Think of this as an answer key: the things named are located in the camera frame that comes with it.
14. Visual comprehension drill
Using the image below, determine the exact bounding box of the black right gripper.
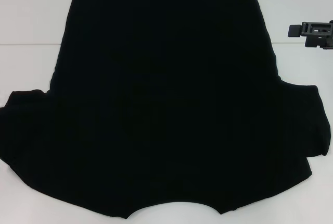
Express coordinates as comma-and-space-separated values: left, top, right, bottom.
287, 19, 333, 51

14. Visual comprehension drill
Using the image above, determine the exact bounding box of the black printed t-shirt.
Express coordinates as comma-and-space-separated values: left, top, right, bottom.
0, 0, 333, 212

